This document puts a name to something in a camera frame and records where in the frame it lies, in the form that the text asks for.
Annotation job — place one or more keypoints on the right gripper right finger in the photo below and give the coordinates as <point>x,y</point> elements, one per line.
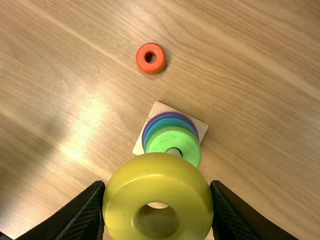
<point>232,217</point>

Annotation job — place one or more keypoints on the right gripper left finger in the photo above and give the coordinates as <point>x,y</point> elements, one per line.
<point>82,215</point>

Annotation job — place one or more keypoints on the wooden peg base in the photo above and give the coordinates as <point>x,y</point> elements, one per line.
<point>156,110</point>

